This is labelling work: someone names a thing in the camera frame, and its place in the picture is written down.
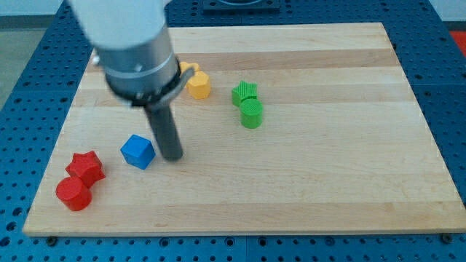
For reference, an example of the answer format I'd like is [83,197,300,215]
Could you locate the light wooden board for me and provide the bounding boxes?
[23,23,465,237]

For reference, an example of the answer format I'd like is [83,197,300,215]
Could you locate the green cylinder block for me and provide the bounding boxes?
[240,98,263,129]

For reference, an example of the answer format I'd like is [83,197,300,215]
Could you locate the yellow block behind arm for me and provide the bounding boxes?
[179,61,200,73]

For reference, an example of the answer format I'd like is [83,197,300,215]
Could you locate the green star block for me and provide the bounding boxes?
[232,81,258,107]

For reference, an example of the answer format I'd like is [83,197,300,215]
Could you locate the yellow hexagon block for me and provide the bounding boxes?
[186,71,211,100]

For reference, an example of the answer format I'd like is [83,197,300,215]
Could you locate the red cylinder block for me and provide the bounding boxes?
[55,177,92,211]

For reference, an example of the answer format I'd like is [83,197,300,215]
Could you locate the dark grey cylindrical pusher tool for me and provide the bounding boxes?
[144,106,183,162]

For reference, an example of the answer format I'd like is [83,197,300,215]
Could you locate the red star block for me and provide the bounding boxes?
[65,151,106,188]

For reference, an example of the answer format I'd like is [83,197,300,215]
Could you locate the blue cube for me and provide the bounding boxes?
[120,135,156,170]

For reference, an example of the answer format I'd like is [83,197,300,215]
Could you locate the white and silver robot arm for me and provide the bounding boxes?
[69,0,194,108]

